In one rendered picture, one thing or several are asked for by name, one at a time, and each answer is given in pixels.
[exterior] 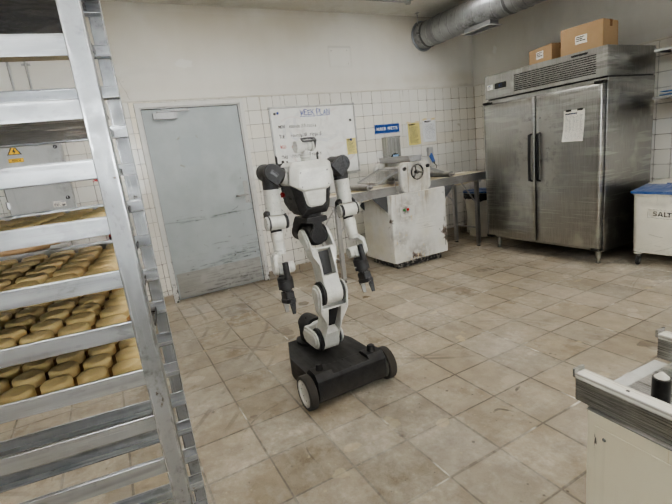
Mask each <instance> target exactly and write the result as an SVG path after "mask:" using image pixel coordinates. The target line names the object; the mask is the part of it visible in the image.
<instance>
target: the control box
mask: <svg viewBox="0 0 672 504"><path fill-rule="evenodd" d="M666 365H668V364H666V363H663V362H660V361H657V360H653V361H651V362H649V363H647V364H645V365H643V366H641V367H639V368H637V369H635V370H633V371H631V372H629V373H627V374H625V375H624V376H622V377H620V378H618V379H616V380H614V381H616V382H618V383H620V384H623V385H625V386H628V385H630V384H632V383H634V382H636V381H638V380H640V379H642V378H643V377H645V376H647V375H649V374H651V373H653V372H655V371H657V370H658V369H660V368H662V367H664V366H666Z"/></svg>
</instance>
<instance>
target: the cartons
mask: <svg viewBox="0 0 672 504"><path fill-rule="evenodd" d="M607 44H616V45H618V20H614V19H607V18H601V19H598V20H595V21H592V22H588V23H585V24H582V25H579V26H575V27H572V28H569V29H566V30H562V31H561V42H558V43H550V44H548V45H545V46H543V47H540V48H538V49H535V50H533V51H530V52H529V65H532V64H536V63H540V62H543V61H547V60H551V59H555V58H558V57H562V56H566V55H570V54H573V53H577V52H581V51H585V50H588V49H592V48H596V47H599V46H603V45H607Z"/></svg>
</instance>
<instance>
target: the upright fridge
mask: <svg viewBox="0 0 672 504"><path fill-rule="evenodd" d="M655 49H656V45H616V44H607V45H603V46H599V47H596V48H592V49H588V50H585V51H581V52H577V53H573V54H570V55H566V56H562V57H558V58H555V59H551V60H547V61H543V62H540V63H536V64H532V65H528V66H525V67H521V68H517V69H513V70H510V71H506V72H502V73H498V74H495V75H491V76H487V77H485V94H486V100H488V101H487V103H483V106H484V133H485V163H486V192H487V221H488V234H487V236H491V237H493V236H495V237H497V243H498V244H499V245H498V247H501V246H502V245H501V243H502V241H501V237H502V238H509V239H516V240H523V241H530V242H537V243H544V244H551V245H558V246H565V247H572V248H579V249H586V250H591V251H595V259H597V261H595V263H597V264H599V263H601V261H599V259H601V252H604V251H607V250H610V249H613V248H616V247H618V246H621V245H624V244H627V243H630V242H632V246H633V234H634V195H633V194H631V191H633V190H635V189H637V188H639V187H641V186H643V185H645V184H648V182H650V167H651V147H652V128H653V108H654V100H652V97H654V89H655V75H654V74H655V59H656V53H654V50H655ZM578 108H583V109H585V119H584V133H583V141H572V142H562V136H563V126H564V111H566V110H576V109H578Z"/></svg>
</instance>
